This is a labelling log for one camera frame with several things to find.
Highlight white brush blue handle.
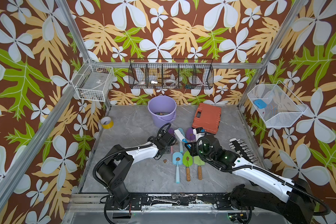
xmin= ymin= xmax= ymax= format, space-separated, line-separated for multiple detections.
xmin=174 ymin=128 xmax=188 ymax=143

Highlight purple trowel pink handle right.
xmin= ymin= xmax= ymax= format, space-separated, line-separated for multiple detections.
xmin=185 ymin=127 xmax=196 ymax=141

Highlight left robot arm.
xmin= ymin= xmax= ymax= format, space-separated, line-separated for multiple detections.
xmin=92 ymin=130 xmax=176 ymax=209

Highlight white wire basket right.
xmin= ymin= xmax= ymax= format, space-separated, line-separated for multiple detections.
xmin=247 ymin=81 xmax=308 ymax=128

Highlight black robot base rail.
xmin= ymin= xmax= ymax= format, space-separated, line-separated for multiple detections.
xmin=119 ymin=193 xmax=254 ymax=211

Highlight purple plastic bucket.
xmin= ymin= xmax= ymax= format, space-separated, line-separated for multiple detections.
xmin=147 ymin=95 xmax=177 ymax=128

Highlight light blue round trowel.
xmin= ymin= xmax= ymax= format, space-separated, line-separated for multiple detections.
xmin=172 ymin=152 xmax=183 ymax=184

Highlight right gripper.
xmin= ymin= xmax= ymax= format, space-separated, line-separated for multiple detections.
xmin=183 ymin=141 xmax=216 ymax=163

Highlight black socket bit rack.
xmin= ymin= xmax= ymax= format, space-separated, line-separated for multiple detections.
xmin=229 ymin=138 xmax=259 ymax=165

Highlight green pointed trowel wooden handle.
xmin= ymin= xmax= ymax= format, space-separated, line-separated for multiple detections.
xmin=183 ymin=151 xmax=193 ymax=182

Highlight yellow tape roll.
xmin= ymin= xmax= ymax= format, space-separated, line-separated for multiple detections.
xmin=100 ymin=117 xmax=114 ymax=129

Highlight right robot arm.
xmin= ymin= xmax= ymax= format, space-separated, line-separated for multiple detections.
xmin=184 ymin=135 xmax=331 ymax=224

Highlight purple trowel pink handle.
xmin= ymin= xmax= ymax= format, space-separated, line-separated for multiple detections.
xmin=168 ymin=128 xmax=174 ymax=135
xmin=185 ymin=127 xmax=196 ymax=141

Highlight red plastic tool case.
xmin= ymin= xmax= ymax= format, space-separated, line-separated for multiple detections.
xmin=192 ymin=103 xmax=222 ymax=134

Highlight black wire basket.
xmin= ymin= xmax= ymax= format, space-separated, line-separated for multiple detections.
xmin=127 ymin=58 xmax=214 ymax=90

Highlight white wire basket left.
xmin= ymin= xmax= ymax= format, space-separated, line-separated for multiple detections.
xmin=72 ymin=60 xmax=115 ymax=102

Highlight green square trowel right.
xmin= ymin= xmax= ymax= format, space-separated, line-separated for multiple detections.
xmin=193 ymin=156 xmax=205 ymax=180

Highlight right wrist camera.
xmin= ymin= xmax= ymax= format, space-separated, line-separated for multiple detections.
xmin=193 ymin=127 xmax=206 ymax=141

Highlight white wire basket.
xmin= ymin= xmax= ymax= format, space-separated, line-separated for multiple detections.
xmin=72 ymin=60 xmax=115 ymax=102
xmin=247 ymin=81 xmax=308 ymax=128

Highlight blue object in basket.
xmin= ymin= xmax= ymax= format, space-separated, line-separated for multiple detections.
xmin=253 ymin=99 xmax=267 ymax=109

